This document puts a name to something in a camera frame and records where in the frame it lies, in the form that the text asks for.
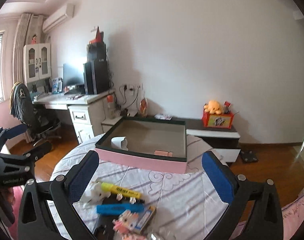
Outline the person's left hand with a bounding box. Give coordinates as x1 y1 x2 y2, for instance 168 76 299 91
0 186 15 227

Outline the black computer tower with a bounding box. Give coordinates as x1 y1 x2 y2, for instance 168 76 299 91
83 59 109 95

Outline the white plush toy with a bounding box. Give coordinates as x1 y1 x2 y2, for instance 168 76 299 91
80 181 111 204

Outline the beige curtain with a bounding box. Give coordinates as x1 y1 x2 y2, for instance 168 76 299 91
12 13 44 83

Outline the pink block figure toy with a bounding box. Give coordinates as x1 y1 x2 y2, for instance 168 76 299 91
113 210 139 235

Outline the black bathroom scale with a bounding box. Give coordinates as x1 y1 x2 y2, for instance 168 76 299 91
240 150 258 163

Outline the pink small box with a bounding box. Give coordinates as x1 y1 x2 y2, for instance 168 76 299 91
154 150 173 157

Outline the blue and gold lighter box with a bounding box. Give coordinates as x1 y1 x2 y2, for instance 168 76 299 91
133 205 156 233

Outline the bottle with red cap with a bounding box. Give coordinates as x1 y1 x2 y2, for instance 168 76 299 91
106 94 115 119

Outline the black office chair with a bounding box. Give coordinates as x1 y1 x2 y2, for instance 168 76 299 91
10 82 62 145

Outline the wall power outlet with cables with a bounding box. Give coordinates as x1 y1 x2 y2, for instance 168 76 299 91
118 84 145 110

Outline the white patterned tablecloth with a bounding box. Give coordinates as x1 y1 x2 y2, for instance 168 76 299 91
49 132 243 240

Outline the yellow octopus plush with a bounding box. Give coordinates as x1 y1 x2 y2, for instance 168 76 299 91
204 100 222 114

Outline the black computer monitor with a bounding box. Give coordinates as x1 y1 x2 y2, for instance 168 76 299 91
62 63 84 87

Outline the black box on tower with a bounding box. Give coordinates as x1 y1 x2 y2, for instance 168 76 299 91
87 42 107 61

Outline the snack packet on cabinet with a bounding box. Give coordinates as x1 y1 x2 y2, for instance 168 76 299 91
154 114 172 120

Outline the white glass door cabinet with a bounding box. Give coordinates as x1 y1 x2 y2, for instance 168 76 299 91
23 43 51 84

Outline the low black white tv cabinet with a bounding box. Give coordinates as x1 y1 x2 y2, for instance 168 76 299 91
100 109 242 165

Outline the white air conditioner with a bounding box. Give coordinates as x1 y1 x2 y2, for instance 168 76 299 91
42 4 75 33

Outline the red toy storage box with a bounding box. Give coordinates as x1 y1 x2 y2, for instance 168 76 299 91
202 112 234 129

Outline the red triangular paper item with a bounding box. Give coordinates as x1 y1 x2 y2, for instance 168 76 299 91
89 26 104 44

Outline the pink and green storage box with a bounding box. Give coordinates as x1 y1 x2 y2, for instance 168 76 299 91
95 117 187 174

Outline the orange patterned glass vase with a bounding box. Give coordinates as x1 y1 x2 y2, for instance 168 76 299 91
139 98 148 117

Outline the white desk with drawers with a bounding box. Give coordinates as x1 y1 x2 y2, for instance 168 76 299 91
33 89 114 144

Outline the yellow highlighter marker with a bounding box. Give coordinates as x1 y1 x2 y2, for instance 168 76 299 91
101 183 141 199

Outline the blue highlighter marker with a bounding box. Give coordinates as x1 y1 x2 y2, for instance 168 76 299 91
96 203 145 216

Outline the white power adapter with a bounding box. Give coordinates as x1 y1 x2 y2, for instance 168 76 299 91
111 137 128 151

